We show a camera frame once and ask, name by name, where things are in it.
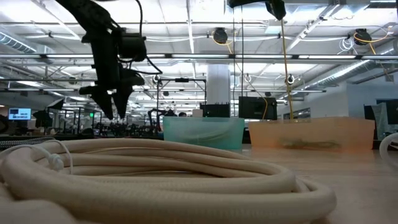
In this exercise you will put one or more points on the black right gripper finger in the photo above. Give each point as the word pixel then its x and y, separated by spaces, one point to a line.
pixel 278 7

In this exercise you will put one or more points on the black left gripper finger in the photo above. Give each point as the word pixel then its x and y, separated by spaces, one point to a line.
pixel 104 102
pixel 122 99

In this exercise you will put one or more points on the teal translucent plastic bin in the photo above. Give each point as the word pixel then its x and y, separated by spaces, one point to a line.
pixel 202 133

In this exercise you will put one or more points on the orange translucent plastic bin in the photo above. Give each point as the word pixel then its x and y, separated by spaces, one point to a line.
pixel 311 130

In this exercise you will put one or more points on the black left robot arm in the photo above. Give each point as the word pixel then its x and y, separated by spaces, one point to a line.
pixel 90 15

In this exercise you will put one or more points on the person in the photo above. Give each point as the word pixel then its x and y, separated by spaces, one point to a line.
pixel 182 114

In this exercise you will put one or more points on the small blue lit monitor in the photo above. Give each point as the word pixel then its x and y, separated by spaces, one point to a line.
pixel 20 113

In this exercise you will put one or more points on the white building pillar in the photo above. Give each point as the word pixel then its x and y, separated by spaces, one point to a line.
pixel 218 84

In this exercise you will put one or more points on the black low cabinet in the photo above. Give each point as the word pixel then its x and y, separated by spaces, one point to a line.
pixel 214 110

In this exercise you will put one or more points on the black box screen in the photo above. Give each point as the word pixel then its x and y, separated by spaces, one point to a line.
pixel 256 107

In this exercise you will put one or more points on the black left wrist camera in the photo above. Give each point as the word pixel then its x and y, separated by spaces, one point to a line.
pixel 133 77

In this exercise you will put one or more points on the black background rig frame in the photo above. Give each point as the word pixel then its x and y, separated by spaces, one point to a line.
pixel 157 99

